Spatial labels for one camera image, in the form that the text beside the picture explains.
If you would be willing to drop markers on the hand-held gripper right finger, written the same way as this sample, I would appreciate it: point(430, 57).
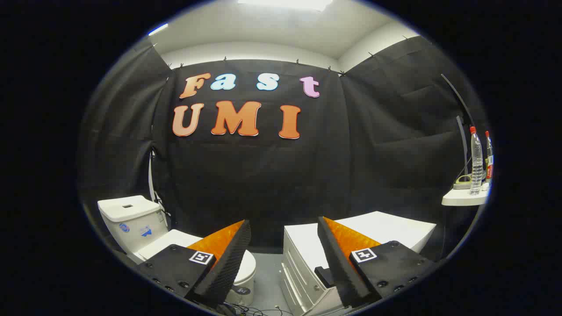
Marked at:
point(340, 263)

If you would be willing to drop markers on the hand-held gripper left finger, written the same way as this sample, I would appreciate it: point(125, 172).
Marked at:
point(221, 267)

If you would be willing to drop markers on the white toilet lid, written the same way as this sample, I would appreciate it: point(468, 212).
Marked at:
point(173, 241)

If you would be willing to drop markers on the white toilet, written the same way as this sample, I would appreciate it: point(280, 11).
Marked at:
point(131, 219)

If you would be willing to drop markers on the white drawer cabinet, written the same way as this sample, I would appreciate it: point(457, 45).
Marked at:
point(303, 254)

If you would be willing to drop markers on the black backdrop cloth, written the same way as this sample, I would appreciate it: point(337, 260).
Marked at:
point(263, 175)

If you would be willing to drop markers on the clear red-capped water bottle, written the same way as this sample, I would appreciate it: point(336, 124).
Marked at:
point(476, 162)

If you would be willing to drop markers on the curved grey rod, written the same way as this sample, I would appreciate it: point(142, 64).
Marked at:
point(463, 145)

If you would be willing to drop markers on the red-labelled bottle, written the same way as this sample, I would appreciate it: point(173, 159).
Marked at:
point(489, 162)

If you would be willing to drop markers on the ceiling light panel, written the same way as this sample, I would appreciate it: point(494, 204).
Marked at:
point(285, 3)

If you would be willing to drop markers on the white wall shelf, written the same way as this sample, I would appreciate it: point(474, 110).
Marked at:
point(463, 199)

